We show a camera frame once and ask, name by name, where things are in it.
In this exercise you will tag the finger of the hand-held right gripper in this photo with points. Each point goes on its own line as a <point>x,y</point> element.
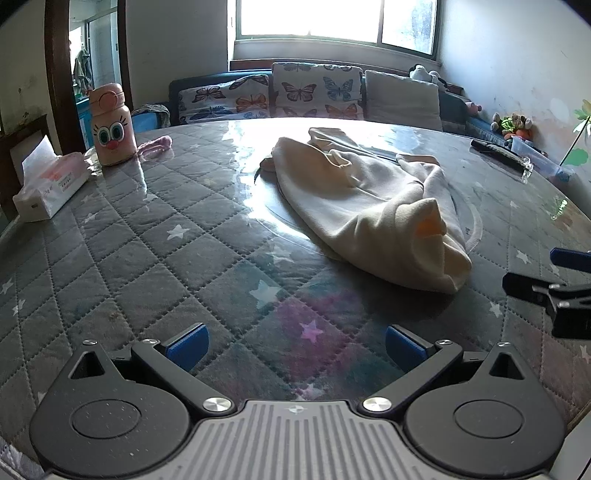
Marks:
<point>571,258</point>
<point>524,285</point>

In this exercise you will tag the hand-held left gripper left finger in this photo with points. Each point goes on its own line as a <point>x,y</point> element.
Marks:
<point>190,345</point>

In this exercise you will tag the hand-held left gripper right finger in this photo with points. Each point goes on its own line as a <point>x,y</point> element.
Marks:
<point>402,346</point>

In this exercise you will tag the cream sweatshirt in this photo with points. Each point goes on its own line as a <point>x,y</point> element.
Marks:
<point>360,203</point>

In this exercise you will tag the grey quilted table cover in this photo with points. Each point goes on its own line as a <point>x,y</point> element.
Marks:
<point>138,258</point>

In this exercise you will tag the clear plastic storage box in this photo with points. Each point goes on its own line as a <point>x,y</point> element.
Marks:
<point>545,159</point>

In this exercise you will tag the flower pinwheel decoration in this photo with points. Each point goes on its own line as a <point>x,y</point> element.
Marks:
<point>578,154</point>

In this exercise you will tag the black remote control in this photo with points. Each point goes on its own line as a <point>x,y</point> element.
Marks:
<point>494,151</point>

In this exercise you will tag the green plush toy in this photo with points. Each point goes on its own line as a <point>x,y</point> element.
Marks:
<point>508,124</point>

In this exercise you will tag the pink plush toy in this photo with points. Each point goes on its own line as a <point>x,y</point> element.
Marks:
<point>473,107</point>

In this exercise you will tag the white tissue box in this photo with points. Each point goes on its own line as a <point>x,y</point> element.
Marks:
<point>51,182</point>

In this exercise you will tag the plain beige cushion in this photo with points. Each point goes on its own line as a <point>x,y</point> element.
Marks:
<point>404,101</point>

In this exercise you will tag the pink cartoon-face bottle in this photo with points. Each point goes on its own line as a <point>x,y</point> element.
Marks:
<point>112,129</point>

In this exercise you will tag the white plush toy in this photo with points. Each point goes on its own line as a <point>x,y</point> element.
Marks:
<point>422,73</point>

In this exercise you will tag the grey cloth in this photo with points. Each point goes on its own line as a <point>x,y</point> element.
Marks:
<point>152,110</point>

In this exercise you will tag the blue cabinet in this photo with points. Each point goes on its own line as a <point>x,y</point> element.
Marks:
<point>84,122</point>

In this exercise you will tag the small butterfly print cushion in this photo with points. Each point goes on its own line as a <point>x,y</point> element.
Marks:
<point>221,99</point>

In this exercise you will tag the large butterfly print cushion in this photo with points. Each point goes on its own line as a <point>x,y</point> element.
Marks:
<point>314,90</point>

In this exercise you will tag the window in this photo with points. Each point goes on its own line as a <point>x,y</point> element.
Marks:
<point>314,18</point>

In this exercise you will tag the dark wooden door frame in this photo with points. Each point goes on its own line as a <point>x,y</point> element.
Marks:
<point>57,78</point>

